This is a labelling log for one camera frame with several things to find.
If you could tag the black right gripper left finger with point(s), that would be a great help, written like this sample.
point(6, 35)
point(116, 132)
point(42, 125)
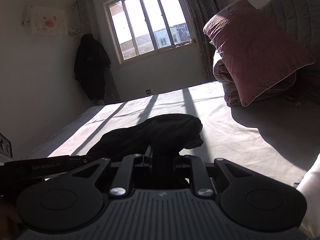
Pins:
point(123, 180)

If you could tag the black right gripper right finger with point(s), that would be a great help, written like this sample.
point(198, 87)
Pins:
point(201, 184)

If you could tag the black knit garment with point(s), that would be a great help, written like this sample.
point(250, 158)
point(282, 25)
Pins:
point(167, 133)

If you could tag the person's left hand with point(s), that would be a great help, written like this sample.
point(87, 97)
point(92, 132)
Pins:
point(10, 223)

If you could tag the grey bed sheet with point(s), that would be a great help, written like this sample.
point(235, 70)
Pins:
point(276, 137)

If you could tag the rolled pale quilt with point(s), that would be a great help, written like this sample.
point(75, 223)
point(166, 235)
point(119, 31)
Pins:
point(222, 75)

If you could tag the folded white garment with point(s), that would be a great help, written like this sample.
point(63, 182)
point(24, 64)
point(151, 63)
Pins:
point(309, 187)

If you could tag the dark hanging coat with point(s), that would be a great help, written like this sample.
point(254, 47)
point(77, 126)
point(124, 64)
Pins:
point(91, 63)

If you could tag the maroon velvet pillow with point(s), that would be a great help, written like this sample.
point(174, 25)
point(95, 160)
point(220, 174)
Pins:
point(261, 58)

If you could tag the left grey curtain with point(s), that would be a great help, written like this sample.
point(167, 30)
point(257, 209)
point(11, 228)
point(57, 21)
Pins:
point(89, 26)

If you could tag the grey patterned curtain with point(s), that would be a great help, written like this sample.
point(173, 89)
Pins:
point(201, 11)

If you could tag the grey quilted headboard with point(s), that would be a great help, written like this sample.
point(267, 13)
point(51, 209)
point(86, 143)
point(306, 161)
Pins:
point(300, 18)

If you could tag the black camera box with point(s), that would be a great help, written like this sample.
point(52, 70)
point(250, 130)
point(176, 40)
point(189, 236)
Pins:
point(5, 150)

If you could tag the white wall air conditioner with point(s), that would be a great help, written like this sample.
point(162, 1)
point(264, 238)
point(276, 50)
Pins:
point(44, 20)

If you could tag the window with metal frame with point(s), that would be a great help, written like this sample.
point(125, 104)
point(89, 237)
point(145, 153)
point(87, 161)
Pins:
point(141, 28)

